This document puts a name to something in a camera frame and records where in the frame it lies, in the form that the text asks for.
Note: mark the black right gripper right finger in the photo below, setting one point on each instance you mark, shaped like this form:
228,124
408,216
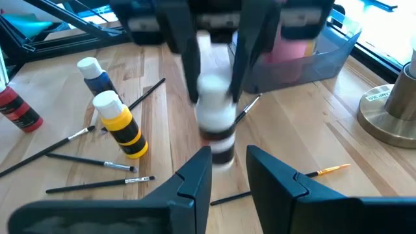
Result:
286,208

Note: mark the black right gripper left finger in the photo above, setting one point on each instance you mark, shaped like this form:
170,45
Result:
182,208

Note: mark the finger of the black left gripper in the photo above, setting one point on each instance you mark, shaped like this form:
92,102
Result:
260,26
175,26

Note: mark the large pink paint bottle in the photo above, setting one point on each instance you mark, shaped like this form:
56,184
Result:
286,52

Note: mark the small white paint bottle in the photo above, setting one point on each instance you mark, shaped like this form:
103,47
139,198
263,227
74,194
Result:
216,110

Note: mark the small purple paint bottle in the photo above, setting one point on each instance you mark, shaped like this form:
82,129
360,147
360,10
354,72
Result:
97,83

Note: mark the small yellow paint bottle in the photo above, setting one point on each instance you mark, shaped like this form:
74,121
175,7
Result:
125,130

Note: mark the small red paint bottle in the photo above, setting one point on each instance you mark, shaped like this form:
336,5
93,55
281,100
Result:
19,113

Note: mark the black paintbrush gold ferrule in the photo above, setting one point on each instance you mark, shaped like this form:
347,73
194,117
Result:
325,171

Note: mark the grey plastic bin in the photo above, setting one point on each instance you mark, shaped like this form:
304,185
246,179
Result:
292,74

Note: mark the black paintbrush silver ferrule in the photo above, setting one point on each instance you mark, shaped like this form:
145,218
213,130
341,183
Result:
39,156
81,160
91,186
248,108
146,94

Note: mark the white bulb brass lamp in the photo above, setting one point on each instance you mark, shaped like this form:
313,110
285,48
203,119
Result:
383,117

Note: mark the teal sheet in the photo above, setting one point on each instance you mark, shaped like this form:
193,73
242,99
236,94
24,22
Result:
26,26

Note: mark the white metal bracket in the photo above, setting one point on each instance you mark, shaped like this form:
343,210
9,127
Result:
3,68

